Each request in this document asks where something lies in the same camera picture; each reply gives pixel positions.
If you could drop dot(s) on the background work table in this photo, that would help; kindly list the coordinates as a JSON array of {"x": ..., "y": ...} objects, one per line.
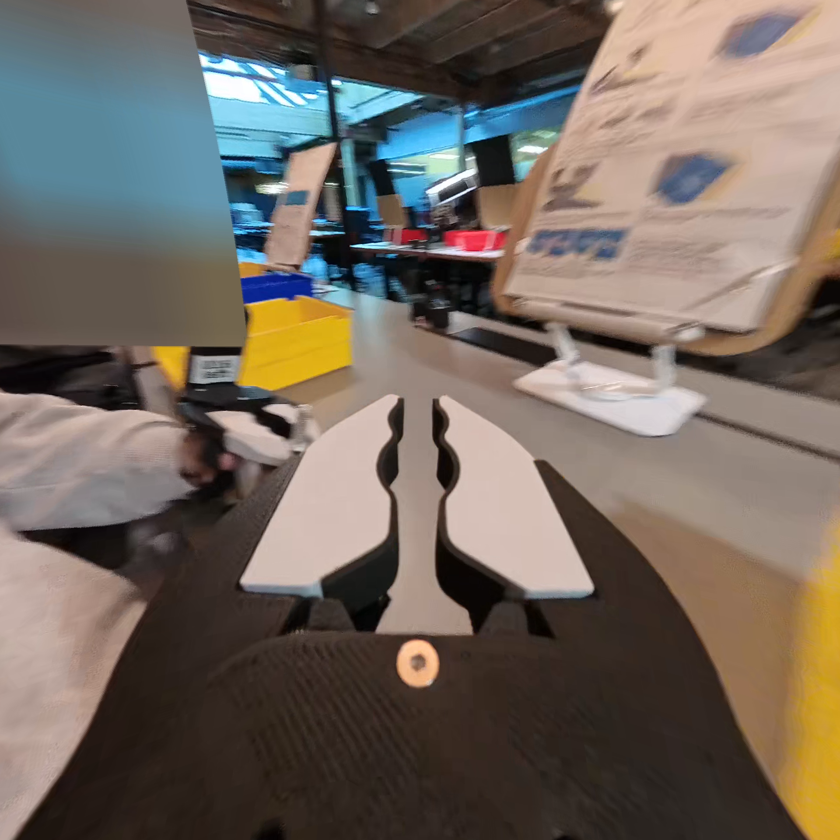
[{"x": 426, "y": 253}]

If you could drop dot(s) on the person's grey sweatshirt torso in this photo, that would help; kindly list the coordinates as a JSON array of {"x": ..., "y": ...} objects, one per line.
[{"x": 46, "y": 656}]

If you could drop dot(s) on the small black object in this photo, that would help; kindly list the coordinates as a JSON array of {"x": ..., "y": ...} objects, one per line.
[{"x": 433, "y": 312}]

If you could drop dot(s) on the person's left hand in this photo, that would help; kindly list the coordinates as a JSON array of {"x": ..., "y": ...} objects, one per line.
[{"x": 200, "y": 456}]

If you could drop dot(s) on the white stand base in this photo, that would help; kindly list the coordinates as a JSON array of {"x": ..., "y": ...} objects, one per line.
[{"x": 610, "y": 397}]

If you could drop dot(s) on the wooden document board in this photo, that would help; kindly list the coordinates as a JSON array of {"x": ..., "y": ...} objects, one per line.
[{"x": 781, "y": 321}]

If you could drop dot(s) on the blue plastic bin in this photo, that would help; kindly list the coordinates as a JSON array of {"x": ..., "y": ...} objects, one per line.
[{"x": 275, "y": 287}]

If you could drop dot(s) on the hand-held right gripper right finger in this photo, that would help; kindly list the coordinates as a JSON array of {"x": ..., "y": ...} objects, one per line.
[{"x": 505, "y": 512}]

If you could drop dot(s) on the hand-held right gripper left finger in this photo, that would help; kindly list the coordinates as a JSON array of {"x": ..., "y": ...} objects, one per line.
[{"x": 328, "y": 505}]

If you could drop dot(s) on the grey desk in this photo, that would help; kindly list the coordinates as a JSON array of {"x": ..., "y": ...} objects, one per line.
[{"x": 590, "y": 479}]

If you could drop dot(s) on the person's left forearm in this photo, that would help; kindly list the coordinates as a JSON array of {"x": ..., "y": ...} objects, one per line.
[{"x": 79, "y": 459}]

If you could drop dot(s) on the black mat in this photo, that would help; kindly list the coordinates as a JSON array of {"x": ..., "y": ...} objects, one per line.
[{"x": 505, "y": 342}]

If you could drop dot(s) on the red plastic bin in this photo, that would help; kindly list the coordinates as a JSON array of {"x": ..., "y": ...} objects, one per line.
[
  {"x": 476, "y": 238},
  {"x": 407, "y": 235}
]

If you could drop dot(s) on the black vertical pole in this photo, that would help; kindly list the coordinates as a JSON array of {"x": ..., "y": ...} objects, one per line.
[{"x": 329, "y": 65}]

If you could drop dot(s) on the printed instruction sheet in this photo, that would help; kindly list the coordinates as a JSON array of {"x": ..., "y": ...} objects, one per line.
[{"x": 689, "y": 164}]

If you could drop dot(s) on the yellow plastic bin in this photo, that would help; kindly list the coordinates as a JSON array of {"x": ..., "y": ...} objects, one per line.
[
  {"x": 814, "y": 689},
  {"x": 295, "y": 341}
]

